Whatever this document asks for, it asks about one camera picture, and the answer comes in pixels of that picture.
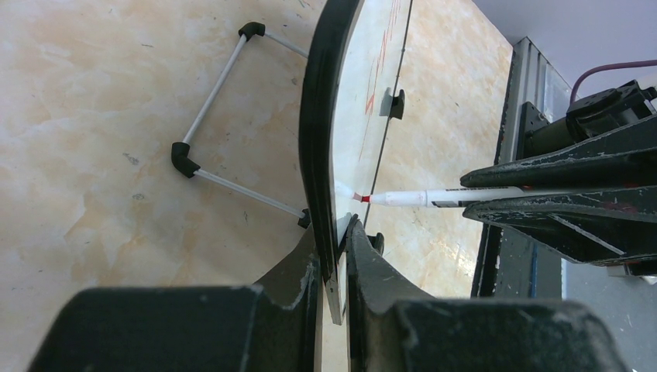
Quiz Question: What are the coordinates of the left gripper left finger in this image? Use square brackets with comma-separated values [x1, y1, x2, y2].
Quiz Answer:
[29, 230, 321, 371]

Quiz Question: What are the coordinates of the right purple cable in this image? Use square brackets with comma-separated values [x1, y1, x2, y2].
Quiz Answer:
[569, 59, 657, 106]

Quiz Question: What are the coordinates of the black framed whiteboard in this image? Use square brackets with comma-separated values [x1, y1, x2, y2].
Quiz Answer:
[170, 0, 414, 326]

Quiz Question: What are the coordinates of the red whiteboard marker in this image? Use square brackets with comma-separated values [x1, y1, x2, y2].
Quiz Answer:
[360, 187, 526, 208]

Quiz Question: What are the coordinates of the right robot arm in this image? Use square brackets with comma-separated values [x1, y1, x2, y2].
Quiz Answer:
[460, 81, 656, 266]

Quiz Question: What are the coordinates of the aluminium side rail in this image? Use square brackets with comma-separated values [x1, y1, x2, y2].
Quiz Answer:
[470, 37, 571, 299]

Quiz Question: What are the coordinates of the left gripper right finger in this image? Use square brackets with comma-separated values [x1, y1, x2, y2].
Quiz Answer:
[345, 216, 627, 371]

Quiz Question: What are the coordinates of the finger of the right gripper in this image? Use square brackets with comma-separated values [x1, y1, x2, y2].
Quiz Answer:
[459, 115, 656, 188]
[463, 186, 656, 266]

